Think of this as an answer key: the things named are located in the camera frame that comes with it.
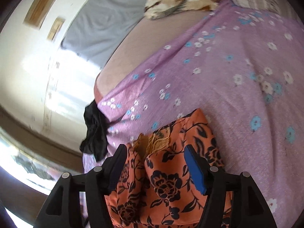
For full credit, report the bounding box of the orange black floral garment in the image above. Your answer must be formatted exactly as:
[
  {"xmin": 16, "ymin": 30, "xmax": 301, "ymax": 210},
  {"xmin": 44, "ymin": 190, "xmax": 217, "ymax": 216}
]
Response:
[{"xmin": 106, "ymin": 109, "xmax": 224, "ymax": 227}]

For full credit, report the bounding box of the stained glass window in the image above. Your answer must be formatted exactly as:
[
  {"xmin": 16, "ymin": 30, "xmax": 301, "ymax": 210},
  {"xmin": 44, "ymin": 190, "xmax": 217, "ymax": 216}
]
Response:
[{"xmin": 1, "ymin": 130, "xmax": 79, "ymax": 195}]

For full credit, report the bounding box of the black crumpled garment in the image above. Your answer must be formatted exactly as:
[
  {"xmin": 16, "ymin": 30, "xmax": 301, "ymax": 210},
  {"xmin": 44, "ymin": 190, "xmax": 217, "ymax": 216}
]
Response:
[{"xmin": 79, "ymin": 100, "xmax": 109, "ymax": 162}]

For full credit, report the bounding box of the purple floral bedsheet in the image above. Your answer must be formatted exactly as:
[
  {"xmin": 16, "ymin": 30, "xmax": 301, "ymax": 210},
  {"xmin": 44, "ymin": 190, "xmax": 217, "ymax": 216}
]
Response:
[{"xmin": 97, "ymin": 0, "xmax": 303, "ymax": 227}]

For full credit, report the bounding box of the pink beige mattress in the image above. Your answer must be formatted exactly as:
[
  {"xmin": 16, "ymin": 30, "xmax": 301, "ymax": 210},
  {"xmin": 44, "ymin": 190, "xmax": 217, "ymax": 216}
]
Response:
[{"xmin": 94, "ymin": 11, "xmax": 209, "ymax": 102}]

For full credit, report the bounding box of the grey pillow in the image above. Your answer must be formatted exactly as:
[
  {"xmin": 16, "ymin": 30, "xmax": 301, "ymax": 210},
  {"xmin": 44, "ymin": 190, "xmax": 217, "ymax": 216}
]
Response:
[{"xmin": 61, "ymin": 0, "xmax": 146, "ymax": 69}]

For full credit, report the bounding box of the small wall picture frame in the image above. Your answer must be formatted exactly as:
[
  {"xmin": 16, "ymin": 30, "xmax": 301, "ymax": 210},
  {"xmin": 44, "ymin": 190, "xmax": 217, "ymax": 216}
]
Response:
[{"xmin": 47, "ymin": 17, "xmax": 65, "ymax": 41}]

